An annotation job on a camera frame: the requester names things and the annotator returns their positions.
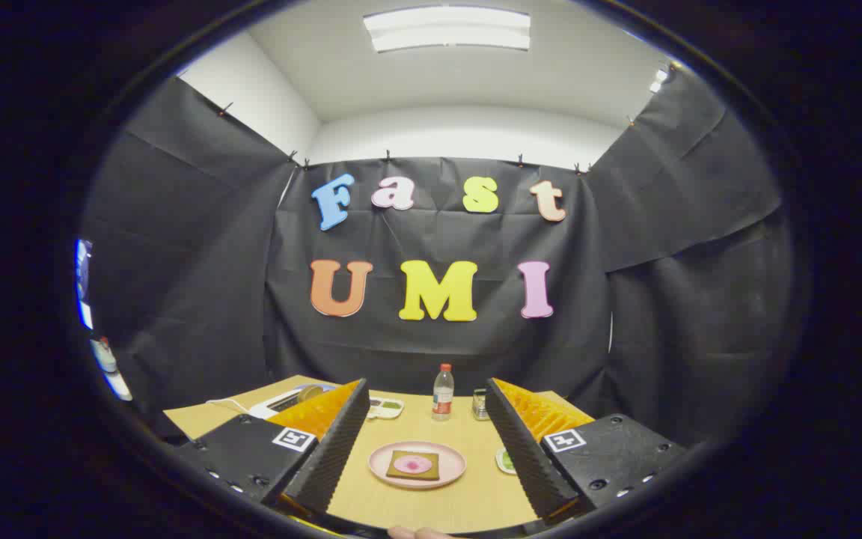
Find white toaster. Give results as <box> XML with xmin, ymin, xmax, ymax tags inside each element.
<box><xmin>250</xmin><ymin>388</ymin><xmax>308</xmax><ymax>419</ymax></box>

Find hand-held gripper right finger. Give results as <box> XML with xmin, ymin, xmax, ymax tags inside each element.
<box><xmin>484</xmin><ymin>377</ymin><xmax>691</xmax><ymax>526</ymax></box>

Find small white red-topped object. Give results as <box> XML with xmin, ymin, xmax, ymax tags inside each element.
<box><xmin>91</xmin><ymin>337</ymin><xmax>119</xmax><ymax>374</ymax></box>

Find clear water bottle red cap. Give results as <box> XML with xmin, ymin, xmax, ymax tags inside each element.
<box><xmin>432</xmin><ymin>364</ymin><xmax>455</xmax><ymax>421</ymax></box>

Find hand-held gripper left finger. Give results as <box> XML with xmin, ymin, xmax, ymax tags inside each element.
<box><xmin>175</xmin><ymin>378</ymin><xmax>372</xmax><ymax>517</ymax></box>

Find pink plate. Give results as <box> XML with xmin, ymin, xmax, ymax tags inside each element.
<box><xmin>368</xmin><ymin>441</ymin><xmax>467</xmax><ymax>490</ymax></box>

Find long ceiling light panel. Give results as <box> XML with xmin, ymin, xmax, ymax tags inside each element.
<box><xmin>363</xmin><ymin>6</ymin><xmax>531</xmax><ymax>53</ymax></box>

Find dark bread slice with ham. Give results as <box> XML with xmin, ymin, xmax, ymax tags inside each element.
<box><xmin>385</xmin><ymin>450</ymin><xmax>441</xmax><ymax>481</ymax></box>

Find black backdrop cloth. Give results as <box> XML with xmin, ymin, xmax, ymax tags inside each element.
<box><xmin>79</xmin><ymin>71</ymin><xmax>795</xmax><ymax>450</ymax></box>

